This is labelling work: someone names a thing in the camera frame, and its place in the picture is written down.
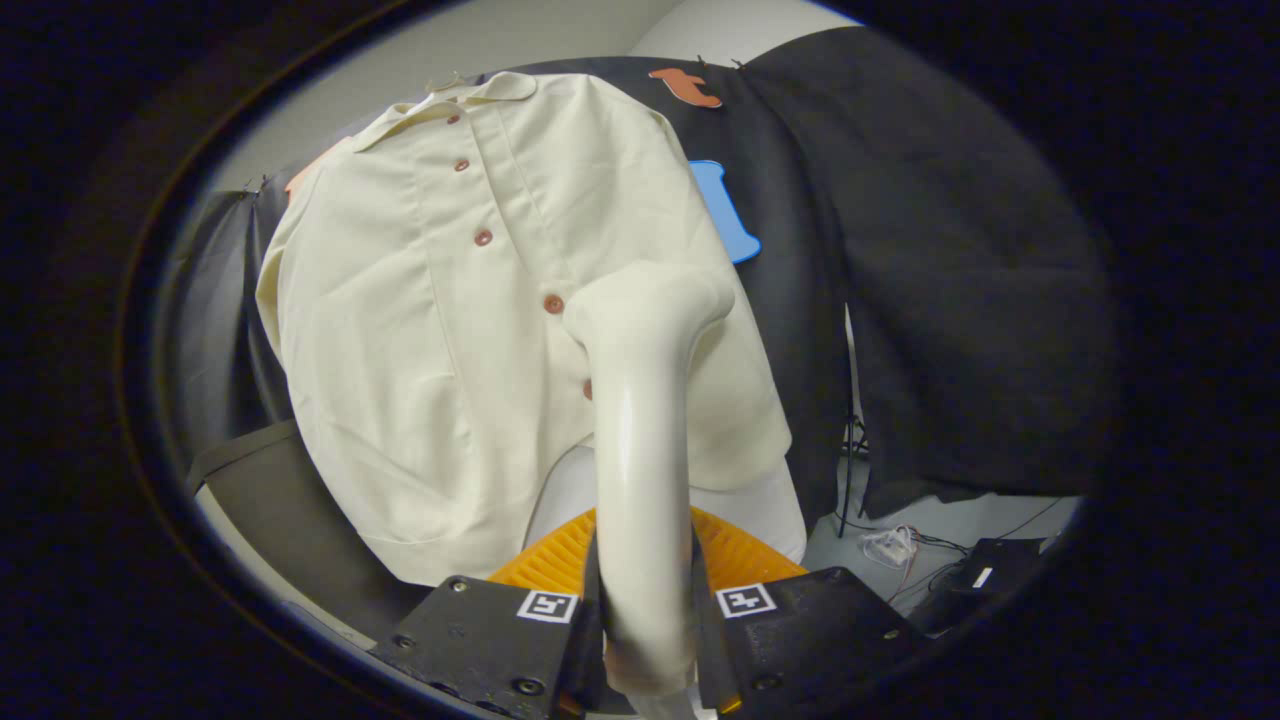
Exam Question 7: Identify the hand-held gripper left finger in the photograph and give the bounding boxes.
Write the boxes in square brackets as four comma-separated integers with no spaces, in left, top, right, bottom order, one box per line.
[368,505,606,720]

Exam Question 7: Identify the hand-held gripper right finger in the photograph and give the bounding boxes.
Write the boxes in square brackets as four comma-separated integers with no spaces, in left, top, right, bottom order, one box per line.
[688,505,926,717]

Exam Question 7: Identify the white garment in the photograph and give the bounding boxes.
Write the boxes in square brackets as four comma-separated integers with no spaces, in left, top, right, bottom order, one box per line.
[522,445,809,563]

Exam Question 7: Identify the cream button shirt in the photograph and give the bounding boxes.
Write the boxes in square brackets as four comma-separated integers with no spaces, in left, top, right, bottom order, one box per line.
[255,72,793,588]

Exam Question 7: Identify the white power adapter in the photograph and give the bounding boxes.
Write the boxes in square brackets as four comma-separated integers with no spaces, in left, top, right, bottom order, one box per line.
[860,525,919,569]

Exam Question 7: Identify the black stand pole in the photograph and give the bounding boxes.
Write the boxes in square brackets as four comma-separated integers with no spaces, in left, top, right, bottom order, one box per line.
[843,305,863,538]

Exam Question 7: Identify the grey cabinet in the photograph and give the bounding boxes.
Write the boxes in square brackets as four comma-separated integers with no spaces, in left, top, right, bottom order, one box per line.
[185,420,431,646]

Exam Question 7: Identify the black backdrop cloth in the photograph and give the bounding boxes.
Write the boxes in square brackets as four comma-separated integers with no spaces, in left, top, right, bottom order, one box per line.
[165,25,1116,531]

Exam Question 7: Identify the floor cables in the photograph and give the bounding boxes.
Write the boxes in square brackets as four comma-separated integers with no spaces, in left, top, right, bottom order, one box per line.
[835,500,1061,601]

